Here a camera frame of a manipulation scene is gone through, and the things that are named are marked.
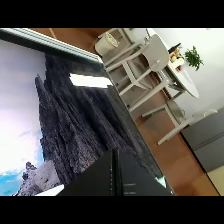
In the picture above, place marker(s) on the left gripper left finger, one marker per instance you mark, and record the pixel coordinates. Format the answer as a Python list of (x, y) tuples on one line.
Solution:
[(100, 180)]

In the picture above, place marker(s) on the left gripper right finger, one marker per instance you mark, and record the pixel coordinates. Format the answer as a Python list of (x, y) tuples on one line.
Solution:
[(133, 180)]

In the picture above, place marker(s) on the white chair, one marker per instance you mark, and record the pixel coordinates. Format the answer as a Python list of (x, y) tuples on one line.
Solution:
[(175, 115), (155, 55)]

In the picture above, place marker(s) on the grey cabinet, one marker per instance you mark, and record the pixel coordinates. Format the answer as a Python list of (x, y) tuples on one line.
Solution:
[(206, 140)]

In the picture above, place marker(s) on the round white table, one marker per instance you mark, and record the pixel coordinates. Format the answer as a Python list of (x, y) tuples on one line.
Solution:
[(186, 80)]

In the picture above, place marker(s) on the white basket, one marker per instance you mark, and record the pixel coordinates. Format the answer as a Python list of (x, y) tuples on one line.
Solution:
[(106, 43)]

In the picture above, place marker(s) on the green potted plant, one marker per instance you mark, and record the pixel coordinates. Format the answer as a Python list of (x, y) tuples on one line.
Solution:
[(194, 57)]

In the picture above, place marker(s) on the silver frame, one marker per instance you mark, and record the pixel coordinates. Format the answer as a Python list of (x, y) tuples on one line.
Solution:
[(50, 41)]

